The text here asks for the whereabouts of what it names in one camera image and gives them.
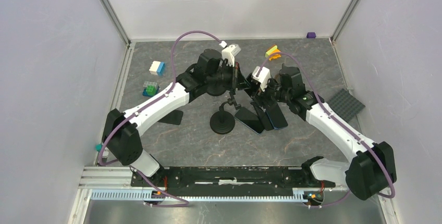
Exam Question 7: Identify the black phone stand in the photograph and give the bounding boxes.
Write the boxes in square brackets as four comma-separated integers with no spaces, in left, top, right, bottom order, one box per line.
[206,84,226,96]
[210,91,241,135]

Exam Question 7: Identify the yellow orange toy block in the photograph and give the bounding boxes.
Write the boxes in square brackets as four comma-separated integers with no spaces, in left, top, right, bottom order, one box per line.
[265,45,281,60]

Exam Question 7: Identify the black rear phone stand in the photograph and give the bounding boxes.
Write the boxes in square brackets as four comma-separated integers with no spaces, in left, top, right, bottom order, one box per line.
[206,84,226,96]

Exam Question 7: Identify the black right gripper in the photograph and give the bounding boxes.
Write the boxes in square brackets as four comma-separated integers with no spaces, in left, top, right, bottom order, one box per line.
[250,77,291,112]

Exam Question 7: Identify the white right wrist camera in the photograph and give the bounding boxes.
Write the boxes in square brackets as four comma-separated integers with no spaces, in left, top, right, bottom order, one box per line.
[252,66,271,92]

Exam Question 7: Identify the black front phone stand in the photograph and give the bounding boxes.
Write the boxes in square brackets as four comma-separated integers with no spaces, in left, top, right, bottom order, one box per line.
[210,91,241,135]

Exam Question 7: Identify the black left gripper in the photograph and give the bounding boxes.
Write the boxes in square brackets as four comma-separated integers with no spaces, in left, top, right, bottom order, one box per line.
[206,61,251,92]

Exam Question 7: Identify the white blue toy block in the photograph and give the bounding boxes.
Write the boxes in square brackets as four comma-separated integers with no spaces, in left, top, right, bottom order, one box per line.
[149,61,165,76]

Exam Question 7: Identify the dark grey phone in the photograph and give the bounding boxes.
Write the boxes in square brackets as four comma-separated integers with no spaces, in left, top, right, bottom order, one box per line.
[251,102,274,131]

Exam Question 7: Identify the grey studded baseplate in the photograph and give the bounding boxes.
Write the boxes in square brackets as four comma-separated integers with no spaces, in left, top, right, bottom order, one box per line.
[327,89,365,122]

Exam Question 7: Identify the dark blue edged phone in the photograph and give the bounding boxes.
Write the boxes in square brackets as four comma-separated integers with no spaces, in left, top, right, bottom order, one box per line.
[265,103,288,130]

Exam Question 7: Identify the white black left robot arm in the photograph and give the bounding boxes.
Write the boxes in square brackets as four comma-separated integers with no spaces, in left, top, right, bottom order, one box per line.
[102,44,247,186]

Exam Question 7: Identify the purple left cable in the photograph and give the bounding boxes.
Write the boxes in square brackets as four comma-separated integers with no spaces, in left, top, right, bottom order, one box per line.
[97,31,225,207]

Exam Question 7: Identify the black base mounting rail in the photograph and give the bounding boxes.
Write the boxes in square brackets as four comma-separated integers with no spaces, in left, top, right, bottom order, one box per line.
[149,166,335,196]

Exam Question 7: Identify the purple cable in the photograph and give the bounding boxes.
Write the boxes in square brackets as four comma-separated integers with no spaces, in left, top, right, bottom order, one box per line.
[257,52,397,209]
[97,31,225,207]

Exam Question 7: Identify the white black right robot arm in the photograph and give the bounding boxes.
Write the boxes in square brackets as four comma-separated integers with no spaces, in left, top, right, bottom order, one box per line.
[246,66,397,200]

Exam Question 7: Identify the black folding desk stand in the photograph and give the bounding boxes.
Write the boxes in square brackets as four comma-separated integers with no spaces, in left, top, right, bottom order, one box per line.
[158,110,183,126]

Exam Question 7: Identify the teal small clip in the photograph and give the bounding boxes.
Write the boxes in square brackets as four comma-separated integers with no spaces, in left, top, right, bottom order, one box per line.
[95,143,102,152]

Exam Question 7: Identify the green blue toy bricks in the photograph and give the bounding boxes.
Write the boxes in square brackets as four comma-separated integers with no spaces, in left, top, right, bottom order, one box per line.
[142,81,159,97]

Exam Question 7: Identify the black flat phone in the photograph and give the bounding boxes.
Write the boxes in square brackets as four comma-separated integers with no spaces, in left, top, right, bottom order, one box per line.
[235,107,265,134]

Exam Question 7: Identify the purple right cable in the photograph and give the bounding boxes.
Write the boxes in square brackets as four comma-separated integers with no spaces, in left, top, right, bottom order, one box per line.
[257,52,397,209]

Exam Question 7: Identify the purple small block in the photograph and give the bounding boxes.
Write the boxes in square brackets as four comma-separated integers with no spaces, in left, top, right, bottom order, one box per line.
[306,32,317,39]

